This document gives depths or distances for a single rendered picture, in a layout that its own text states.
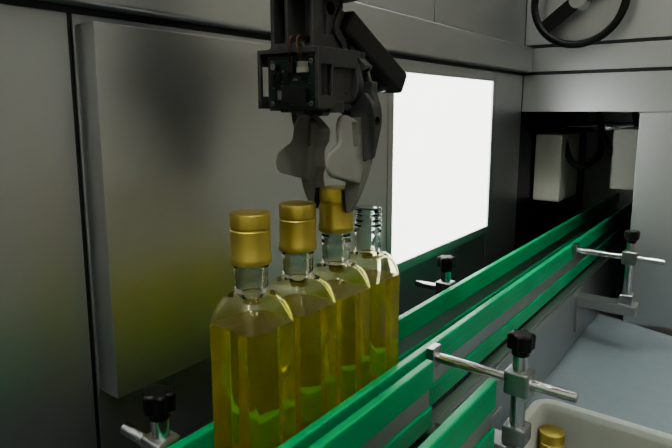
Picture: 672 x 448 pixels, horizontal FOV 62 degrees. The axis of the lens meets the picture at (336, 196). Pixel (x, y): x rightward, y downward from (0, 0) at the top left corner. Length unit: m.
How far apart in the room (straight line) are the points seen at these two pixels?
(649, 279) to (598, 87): 0.45
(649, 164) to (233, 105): 1.04
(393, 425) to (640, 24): 1.08
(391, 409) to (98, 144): 0.38
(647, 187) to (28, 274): 1.24
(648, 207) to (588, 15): 0.46
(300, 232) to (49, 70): 0.25
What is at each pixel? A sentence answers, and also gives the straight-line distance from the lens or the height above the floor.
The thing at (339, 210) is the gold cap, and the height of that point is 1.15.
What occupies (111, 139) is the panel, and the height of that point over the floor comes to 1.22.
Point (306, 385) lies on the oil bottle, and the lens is 0.53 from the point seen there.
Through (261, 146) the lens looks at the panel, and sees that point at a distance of 0.65.
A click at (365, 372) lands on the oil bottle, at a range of 0.61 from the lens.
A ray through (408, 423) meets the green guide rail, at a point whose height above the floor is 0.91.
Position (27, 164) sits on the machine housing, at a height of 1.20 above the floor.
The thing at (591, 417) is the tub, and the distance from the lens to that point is 0.88.
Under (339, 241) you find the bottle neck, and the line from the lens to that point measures 0.55.
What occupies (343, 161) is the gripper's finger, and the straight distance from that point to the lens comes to 0.51.
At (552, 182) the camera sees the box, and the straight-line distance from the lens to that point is 1.61.
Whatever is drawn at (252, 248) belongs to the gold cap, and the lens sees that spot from 0.46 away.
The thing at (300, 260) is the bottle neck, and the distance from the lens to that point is 0.51.
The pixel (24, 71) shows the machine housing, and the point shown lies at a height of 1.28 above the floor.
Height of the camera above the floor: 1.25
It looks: 9 degrees down
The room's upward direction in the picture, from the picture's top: straight up
